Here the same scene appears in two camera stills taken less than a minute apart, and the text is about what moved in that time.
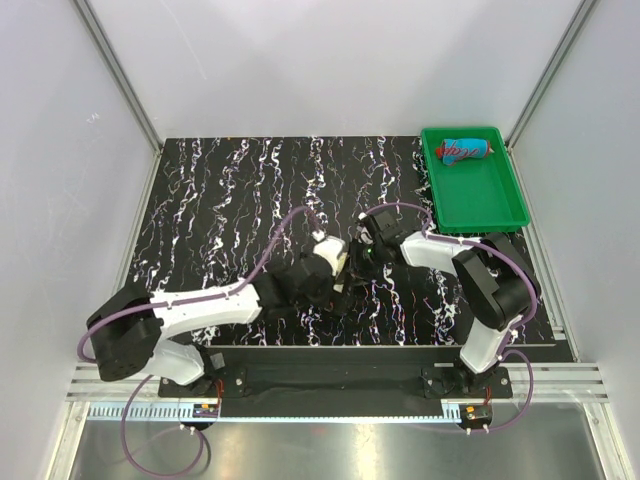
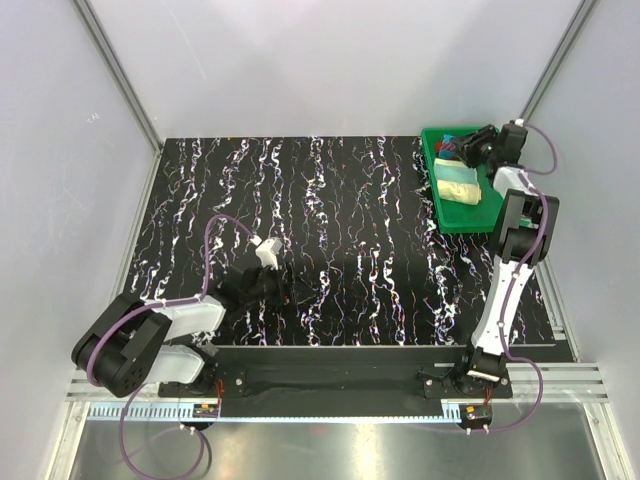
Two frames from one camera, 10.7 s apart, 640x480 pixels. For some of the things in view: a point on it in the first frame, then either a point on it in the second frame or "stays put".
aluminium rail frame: (531, 382) stays put
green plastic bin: (483, 196) stays put
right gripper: (355, 265) to (469, 143)
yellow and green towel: (341, 258) to (456, 182)
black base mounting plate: (270, 382) stays put
